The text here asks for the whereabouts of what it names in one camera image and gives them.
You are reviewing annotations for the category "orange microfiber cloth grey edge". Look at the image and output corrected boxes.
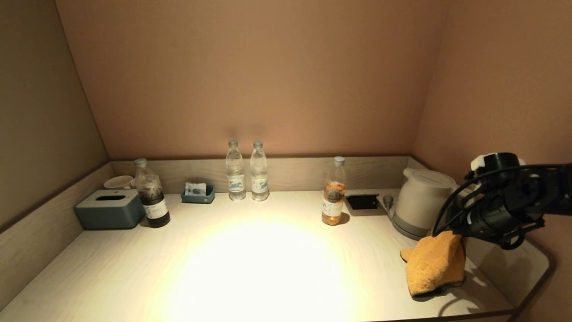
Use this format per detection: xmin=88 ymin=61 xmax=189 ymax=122
xmin=400 ymin=230 xmax=467 ymax=298

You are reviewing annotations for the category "white electric kettle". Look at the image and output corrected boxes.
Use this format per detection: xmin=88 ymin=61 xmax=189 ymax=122
xmin=393 ymin=168 xmax=475 ymax=237

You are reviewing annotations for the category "grey kettle base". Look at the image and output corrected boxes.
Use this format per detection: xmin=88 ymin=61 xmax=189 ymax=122
xmin=391 ymin=213 xmax=447 ymax=242

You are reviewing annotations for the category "black recessed power socket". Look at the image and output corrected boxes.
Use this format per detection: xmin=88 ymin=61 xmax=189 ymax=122
xmin=345 ymin=193 xmax=384 ymax=216

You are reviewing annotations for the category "orange tea plastic bottle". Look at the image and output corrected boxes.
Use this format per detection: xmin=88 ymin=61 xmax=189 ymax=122
xmin=321 ymin=156 xmax=346 ymax=225

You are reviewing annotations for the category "clear water bottle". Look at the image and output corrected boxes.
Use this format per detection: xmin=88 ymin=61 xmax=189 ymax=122
xmin=226 ymin=140 xmax=246 ymax=201
xmin=250 ymin=141 xmax=269 ymax=201

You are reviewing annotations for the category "small blue tray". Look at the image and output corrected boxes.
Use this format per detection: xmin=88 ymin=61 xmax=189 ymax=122
xmin=181 ymin=185 xmax=215 ymax=204

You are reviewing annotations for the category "dark drink plastic bottle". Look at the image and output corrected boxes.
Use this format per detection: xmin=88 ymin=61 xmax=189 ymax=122
xmin=134 ymin=158 xmax=171 ymax=228

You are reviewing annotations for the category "white ceramic cup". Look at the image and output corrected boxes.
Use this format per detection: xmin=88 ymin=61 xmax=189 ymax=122
xmin=104 ymin=175 xmax=135 ymax=189

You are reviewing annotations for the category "grey-blue tissue box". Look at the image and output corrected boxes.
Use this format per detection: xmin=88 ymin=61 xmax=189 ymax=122
xmin=75 ymin=189 xmax=146 ymax=230

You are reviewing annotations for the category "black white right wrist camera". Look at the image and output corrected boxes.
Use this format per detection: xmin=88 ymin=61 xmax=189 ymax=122
xmin=470 ymin=152 xmax=526 ymax=182

